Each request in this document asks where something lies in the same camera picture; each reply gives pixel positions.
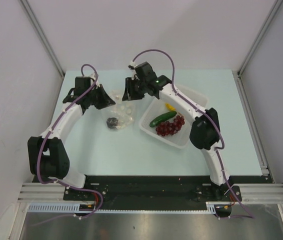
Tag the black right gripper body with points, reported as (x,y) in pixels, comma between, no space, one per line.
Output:
(144,83)

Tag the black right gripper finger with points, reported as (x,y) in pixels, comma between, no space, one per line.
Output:
(137,93)
(126,95)

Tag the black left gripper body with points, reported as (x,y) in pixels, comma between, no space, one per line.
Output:
(97,97)

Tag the clear zip top bag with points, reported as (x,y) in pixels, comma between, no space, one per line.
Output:
(125,111)

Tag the dark round fake fruit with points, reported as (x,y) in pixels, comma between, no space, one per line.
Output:
(112,122)

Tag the yellow fake fruit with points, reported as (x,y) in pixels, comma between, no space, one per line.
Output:
(170,107)

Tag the green fake vegetable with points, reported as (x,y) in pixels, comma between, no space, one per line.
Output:
(162,118)

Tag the dark purple fake grapes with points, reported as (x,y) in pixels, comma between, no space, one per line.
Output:
(170,128)

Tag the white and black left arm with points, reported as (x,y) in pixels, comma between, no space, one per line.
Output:
(48,158)

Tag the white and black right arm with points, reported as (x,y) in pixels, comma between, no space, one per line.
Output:
(205,132)

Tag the white perforated plastic basket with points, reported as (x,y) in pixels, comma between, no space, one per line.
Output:
(157,107)

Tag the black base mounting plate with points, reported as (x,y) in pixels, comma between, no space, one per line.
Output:
(198,188)

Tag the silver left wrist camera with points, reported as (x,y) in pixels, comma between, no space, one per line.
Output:
(94,76)

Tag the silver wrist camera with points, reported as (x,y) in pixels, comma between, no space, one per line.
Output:
(132,65)
(94,76)

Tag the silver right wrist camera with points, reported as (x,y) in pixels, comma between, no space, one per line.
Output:
(132,65)

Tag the aluminium left corner post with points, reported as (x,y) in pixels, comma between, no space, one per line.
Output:
(39,31)

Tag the aluminium corner post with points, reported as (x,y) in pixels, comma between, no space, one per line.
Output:
(39,31)
(260,35)

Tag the white slotted cable duct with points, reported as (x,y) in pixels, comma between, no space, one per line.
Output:
(77,208)

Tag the aluminium front frame rail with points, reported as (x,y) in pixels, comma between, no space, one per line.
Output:
(258,193)

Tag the aluminium right corner post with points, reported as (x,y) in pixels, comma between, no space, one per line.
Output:
(260,35)

